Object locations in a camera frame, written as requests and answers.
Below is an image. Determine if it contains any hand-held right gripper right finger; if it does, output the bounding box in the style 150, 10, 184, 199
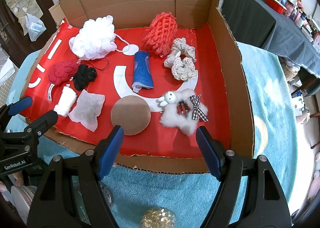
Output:
196, 126, 292, 228

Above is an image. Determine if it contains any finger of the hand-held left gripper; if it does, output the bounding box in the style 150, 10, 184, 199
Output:
0, 110, 59, 152
0, 96, 33, 131

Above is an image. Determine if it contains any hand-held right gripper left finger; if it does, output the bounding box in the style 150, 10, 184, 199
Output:
26, 125, 125, 228

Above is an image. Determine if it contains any white cloth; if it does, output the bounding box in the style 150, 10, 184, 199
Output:
53, 86, 77, 117

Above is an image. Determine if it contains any round cork coaster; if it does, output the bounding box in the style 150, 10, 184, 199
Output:
111, 95, 152, 136

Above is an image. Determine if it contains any white fabric sachet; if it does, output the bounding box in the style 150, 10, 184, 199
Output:
67, 90, 105, 132

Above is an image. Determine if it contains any white fluffy star hair clip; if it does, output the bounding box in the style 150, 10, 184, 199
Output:
157, 88, 209, 136

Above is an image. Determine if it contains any red scrunchie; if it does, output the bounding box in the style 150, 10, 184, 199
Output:
48, 59, 80, 86

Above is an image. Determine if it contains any glass jar with metal lid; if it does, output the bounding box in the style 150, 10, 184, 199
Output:
10, 184, 113, 227

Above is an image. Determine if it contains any black scrunchie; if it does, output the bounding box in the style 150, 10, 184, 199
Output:
73, 64, 97, 91

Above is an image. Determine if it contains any clear bottle of yellow capsules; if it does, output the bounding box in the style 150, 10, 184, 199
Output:
139, 207, 177, 228

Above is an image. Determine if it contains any blue sponge cloth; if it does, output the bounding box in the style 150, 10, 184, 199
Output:
132, 52, 153, 93

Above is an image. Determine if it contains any cream crochet scrunchie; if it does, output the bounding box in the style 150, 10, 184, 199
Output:
164, 38, 198, 81

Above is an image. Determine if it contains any white mesh bath pouf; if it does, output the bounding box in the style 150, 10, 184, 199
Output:
69, 15, 117, 60

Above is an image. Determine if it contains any orange foam mesh net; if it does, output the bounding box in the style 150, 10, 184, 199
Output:
142, 13, 178, 56

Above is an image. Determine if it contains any clear plastic bag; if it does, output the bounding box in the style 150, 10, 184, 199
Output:
25, 13, 47, 42

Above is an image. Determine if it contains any table with grey cloth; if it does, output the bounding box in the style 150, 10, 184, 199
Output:
221, 0, 320, 78

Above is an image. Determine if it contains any red plastic basin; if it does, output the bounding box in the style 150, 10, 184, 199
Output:
265, 0, 287, 15

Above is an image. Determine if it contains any metal door handle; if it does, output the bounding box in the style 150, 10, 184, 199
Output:
0, 23, 10, 45

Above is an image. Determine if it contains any beige hanging wall organizer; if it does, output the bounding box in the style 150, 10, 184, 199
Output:
4, 0, 43, 36

